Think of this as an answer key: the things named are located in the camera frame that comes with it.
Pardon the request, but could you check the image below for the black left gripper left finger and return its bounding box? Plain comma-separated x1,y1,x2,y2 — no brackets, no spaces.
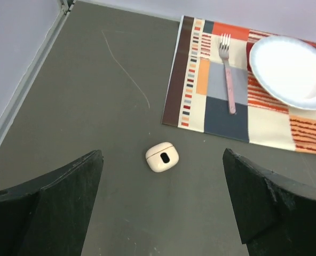
0,150,104,255

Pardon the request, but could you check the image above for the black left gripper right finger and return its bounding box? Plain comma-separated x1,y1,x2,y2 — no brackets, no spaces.
223,149,316,255

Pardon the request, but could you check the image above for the beige case with black oval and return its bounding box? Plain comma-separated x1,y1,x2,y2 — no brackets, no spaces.
145,142,179,173

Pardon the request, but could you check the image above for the multicoloured patchwork placemat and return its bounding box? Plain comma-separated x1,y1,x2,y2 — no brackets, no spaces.
162,16,316,154

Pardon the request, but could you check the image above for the white plate with blue rim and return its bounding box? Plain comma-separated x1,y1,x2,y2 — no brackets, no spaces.
249,36,316,110

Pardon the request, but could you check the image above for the pink handled metal fork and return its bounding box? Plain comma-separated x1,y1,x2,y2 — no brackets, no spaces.
219,34,236,115

